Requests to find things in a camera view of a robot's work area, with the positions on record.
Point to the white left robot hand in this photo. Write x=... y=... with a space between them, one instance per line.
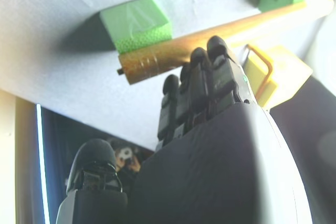
x=210 y=161

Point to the round wooden dowel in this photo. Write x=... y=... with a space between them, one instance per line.
x=170 y=51

